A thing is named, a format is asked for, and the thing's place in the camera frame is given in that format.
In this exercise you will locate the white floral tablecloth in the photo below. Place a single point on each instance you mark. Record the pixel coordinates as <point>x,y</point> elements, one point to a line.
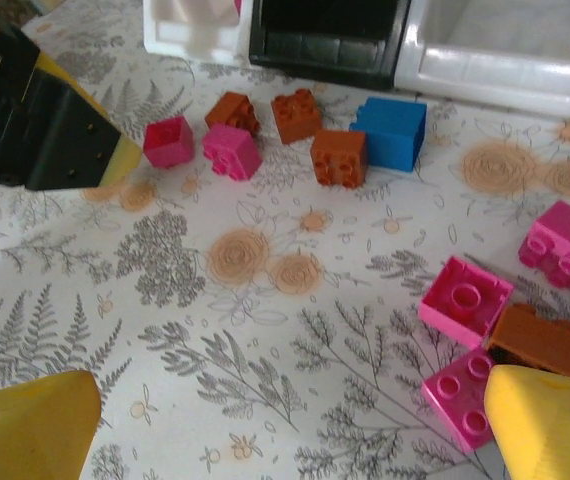
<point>245,310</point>

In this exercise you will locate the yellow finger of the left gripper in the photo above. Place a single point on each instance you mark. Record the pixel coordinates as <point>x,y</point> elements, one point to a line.
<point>65,140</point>

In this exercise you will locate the white bin with orange bricks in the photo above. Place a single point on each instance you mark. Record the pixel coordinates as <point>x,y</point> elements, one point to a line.
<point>505,65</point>

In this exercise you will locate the white bin with pink bricks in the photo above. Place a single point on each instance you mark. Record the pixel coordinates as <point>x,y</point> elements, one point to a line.
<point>185,35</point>

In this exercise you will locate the orange square lego brick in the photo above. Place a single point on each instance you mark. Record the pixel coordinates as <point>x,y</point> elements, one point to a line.
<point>296,117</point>
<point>230,110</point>
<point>339,157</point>
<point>540,335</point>

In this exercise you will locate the red square lego brick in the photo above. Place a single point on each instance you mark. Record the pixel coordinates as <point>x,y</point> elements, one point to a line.
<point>167,142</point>

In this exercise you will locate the black plastic bin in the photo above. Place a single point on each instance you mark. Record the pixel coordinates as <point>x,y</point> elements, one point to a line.
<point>325,45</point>

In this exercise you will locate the pink square lego brick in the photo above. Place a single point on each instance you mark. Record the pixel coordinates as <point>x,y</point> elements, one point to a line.
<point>457,397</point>
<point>465,300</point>
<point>562,245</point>
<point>232,152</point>

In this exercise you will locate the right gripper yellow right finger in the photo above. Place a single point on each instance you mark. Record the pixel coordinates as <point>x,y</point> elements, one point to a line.
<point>550,430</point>

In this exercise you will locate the blue square lego brick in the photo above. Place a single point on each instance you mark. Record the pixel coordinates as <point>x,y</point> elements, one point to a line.
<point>395,135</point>

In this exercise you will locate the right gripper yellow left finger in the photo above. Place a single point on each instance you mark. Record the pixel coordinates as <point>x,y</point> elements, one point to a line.
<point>25,430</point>

